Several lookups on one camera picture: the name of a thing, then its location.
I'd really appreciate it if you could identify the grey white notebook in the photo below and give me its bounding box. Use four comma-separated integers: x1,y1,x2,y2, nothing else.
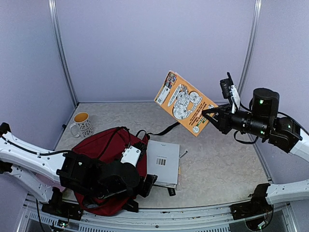
147,140,180,189

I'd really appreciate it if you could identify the orange comic booklet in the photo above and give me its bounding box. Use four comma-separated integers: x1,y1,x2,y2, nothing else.
154,71,218,137

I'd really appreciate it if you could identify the red backpack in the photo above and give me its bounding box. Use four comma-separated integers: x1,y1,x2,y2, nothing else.
72,126,152,216

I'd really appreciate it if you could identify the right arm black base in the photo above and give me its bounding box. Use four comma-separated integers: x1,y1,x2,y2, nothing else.
230,183,273,220

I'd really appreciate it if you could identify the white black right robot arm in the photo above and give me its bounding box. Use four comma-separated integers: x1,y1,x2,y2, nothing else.
202,88,309,215

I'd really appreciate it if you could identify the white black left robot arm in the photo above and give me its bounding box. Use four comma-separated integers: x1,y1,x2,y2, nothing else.
0,123,157,200

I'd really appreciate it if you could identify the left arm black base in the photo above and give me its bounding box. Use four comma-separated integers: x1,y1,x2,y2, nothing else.
42,187,83,221

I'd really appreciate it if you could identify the pink black highlighter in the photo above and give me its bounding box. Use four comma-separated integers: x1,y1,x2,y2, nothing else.
168,188,176,197

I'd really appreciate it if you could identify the white patterned mug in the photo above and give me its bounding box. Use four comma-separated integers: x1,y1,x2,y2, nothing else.
69,112,94,138

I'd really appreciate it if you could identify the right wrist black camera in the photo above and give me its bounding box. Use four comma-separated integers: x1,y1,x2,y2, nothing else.
220,72,240,114

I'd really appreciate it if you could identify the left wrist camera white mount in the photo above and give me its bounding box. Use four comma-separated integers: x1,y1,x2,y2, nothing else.
120,142,147,167

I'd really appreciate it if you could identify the right aluminium frame post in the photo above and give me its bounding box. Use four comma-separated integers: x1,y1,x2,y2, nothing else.
238,0,263,96

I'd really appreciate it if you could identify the aluminium frame post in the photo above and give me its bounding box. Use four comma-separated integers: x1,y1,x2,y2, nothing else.
238,0,263,96
48,0,79,108

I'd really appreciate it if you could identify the aluminium front rail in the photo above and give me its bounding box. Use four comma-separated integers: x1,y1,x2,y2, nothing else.
18,193,297,232

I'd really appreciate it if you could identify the left aluminium frame post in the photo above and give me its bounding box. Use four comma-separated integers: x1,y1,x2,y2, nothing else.
48,0,79,108

